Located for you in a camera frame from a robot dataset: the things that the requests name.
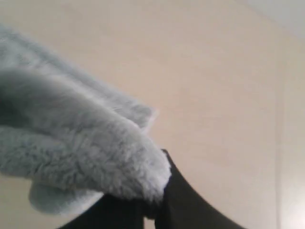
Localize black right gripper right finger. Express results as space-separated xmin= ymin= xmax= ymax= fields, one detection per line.
xmin=154 ymin=149 xmax=243 ymax=229

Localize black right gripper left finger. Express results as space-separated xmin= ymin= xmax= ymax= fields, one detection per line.
xmin=61 ymin=195 xmax=144 ymax=229

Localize light blue fleece towel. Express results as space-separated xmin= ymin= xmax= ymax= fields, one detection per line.
xmin=0 ymin=26 xmax=171 ymax=215

